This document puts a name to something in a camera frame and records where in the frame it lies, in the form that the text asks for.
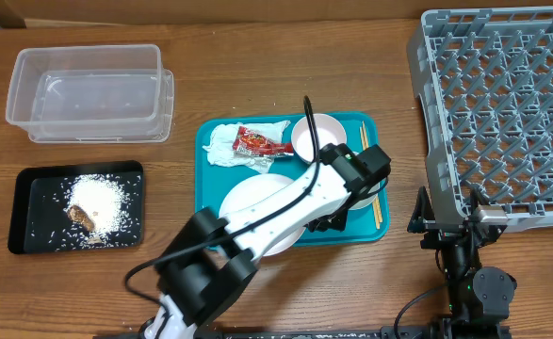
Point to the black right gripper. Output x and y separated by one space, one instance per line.
440 232

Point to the grey dishwasher rack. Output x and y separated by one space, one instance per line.
484 79

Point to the teal serving tray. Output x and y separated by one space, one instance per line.
218 170

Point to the red snack wrapper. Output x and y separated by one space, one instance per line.
251 143

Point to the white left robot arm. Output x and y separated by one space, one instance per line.
212 260

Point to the white napkin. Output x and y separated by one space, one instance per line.
220 153

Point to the pile of white rice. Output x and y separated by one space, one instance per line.
114 201

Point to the white round plate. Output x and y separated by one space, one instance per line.
256 198

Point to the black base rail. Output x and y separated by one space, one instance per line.
407 332

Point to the brown food scrap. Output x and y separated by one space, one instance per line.
77 215

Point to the black plastic tray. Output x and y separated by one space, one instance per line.
25 178

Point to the clear plastic bin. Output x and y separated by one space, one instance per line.
92 94

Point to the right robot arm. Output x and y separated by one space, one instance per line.
479 296

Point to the grey green saucer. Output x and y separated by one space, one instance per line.
371 196

